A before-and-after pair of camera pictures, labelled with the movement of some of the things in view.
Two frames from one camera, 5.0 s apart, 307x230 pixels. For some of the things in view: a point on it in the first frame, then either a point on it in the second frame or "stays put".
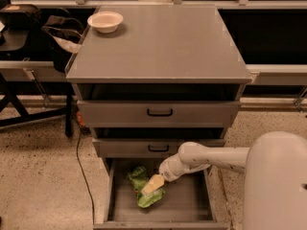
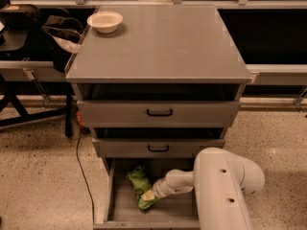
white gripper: [168, 171] to [158, 188]
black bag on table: [20, 16] stays put
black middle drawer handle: [158, 150] stays put
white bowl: [106, 21] stays put
